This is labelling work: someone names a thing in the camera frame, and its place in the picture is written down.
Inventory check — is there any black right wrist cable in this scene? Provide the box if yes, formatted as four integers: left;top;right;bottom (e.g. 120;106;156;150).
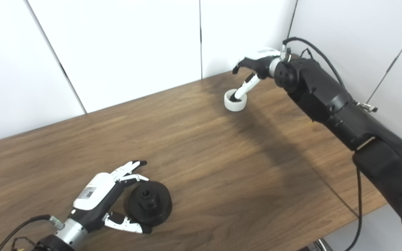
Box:
281;37;378;251

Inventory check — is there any white plastic ring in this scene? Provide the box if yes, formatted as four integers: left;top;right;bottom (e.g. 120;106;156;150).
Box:
224;89;248;112

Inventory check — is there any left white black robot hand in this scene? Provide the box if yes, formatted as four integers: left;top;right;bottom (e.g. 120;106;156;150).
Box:
68;160;152;235

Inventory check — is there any round black stepped part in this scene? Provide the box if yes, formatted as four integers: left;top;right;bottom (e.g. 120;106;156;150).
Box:
124;181;172;227

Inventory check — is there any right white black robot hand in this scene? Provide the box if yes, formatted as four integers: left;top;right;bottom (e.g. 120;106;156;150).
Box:
232;48;282;101

